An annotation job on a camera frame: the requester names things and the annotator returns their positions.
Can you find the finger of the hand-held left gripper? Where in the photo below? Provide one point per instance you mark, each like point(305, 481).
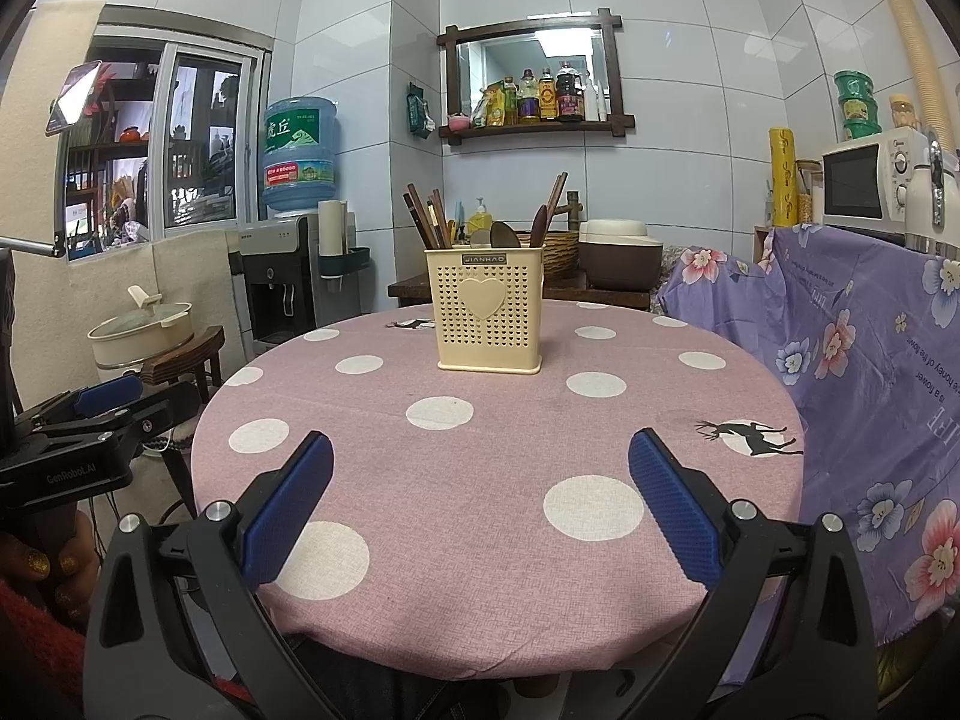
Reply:
point(150, 412)
point(109, 394)

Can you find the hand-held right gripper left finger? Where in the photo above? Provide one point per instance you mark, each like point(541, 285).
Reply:
point(292, 510)

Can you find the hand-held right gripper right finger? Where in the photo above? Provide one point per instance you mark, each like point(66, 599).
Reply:
point(675, 502)

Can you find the cream plastic utensil holder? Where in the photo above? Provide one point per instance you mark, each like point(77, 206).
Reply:
point(484, 315)

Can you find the brown wooden spoon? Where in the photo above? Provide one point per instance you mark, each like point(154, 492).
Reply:
point(538, 229)

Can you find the shiny metal spoon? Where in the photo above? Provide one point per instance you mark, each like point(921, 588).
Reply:
point(506, 236)

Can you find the black chopstick with gold band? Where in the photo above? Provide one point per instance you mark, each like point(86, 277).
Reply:
point(410, 206)
point(412, 193)

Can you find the grey metal spoon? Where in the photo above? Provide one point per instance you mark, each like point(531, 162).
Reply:
point(484, 238)

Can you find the person's left hand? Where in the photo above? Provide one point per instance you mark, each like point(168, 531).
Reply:
point(52, 577)

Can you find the dark wooden chair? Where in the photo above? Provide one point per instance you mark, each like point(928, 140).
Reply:
point(187, 360)

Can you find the white pot with glass lid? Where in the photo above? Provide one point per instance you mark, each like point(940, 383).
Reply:
point(139, 334)

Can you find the white black water dispenser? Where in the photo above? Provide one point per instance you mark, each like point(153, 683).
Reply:
point(274, 277)

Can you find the pink polka dot tablecloth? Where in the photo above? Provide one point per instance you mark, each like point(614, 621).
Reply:
point(487, 502)

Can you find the purple floral cloth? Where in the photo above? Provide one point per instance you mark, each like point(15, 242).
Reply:
point(862, 390)

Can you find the sliding window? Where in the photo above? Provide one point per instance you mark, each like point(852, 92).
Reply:
point(161, 150)

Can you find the dark wooden side table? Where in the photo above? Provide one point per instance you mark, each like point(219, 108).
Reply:
point(409, 289)

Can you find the brown white rice cooker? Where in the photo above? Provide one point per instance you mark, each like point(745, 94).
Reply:
point(619, 255)

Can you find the white paper cup holder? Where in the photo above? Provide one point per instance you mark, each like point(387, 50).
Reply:
point(330, 232)

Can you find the woven basket basin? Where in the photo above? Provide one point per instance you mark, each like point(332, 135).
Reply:
point(562, 255)

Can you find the blue water jug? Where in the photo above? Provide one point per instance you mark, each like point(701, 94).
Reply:
point(298, 157)

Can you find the smartphone on stand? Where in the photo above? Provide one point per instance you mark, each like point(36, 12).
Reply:
point(75, 97)

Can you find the bamboo style faucet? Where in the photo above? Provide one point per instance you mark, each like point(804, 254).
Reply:
point(574, 210)

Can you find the glass jar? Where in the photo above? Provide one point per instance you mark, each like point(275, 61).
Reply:
point(808, 195)

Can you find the yellow roll package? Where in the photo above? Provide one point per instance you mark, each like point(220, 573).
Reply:
point(782, 180)

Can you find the yellow soap pump bottle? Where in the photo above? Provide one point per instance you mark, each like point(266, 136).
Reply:
point(478, 221)

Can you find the white microwave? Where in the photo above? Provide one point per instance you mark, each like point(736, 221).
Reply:
point(855, 180)

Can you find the white bottle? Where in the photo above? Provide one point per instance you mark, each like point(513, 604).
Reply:
point(591, 101)

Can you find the dark soy sauce bottle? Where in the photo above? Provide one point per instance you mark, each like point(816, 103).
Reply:
point(570, 94)

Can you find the pink bowl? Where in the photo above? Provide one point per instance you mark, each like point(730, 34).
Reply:
point(458, 121)

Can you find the green capped oil bottle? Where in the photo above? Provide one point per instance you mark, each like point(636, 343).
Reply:
point(510, 105)

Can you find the wooden framed mirror shelf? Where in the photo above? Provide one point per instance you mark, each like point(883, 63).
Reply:
point(615, 75)

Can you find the yellow packet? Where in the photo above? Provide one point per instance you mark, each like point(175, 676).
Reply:
point(493, 109)

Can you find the stack of green bowls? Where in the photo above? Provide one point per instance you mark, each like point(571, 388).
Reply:
point(855, 105)

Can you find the orange lidded jar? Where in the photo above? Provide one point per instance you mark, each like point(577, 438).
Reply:
point(904, 112)

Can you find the tall stack of paper cups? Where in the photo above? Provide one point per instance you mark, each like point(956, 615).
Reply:
point(911, 37)

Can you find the green wall hung bag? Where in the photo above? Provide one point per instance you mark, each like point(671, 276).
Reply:
point(420, 112)

